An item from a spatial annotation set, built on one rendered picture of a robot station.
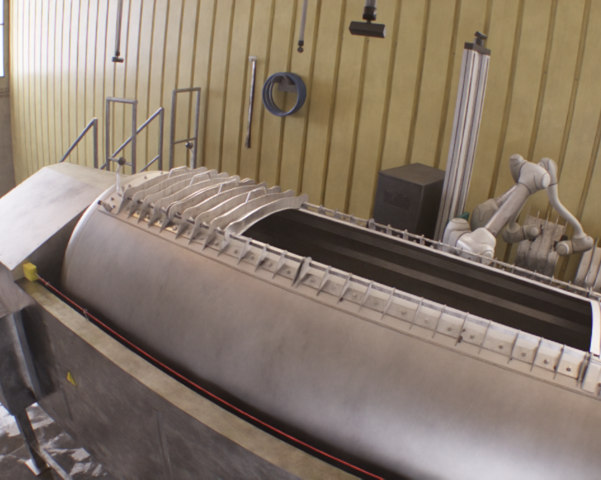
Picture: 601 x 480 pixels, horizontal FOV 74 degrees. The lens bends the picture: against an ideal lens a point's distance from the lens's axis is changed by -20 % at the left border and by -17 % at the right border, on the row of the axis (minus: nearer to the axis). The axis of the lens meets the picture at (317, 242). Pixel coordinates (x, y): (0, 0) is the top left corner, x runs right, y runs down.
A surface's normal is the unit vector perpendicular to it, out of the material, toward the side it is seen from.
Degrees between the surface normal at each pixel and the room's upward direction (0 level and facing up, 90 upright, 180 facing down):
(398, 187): 90
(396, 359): 42
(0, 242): 21
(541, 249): 77
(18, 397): 90
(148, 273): 50
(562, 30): 90
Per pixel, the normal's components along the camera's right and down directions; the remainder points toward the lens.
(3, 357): 0.86, 0.28
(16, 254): -0.08, -0.75
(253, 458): -0.51, 0.29
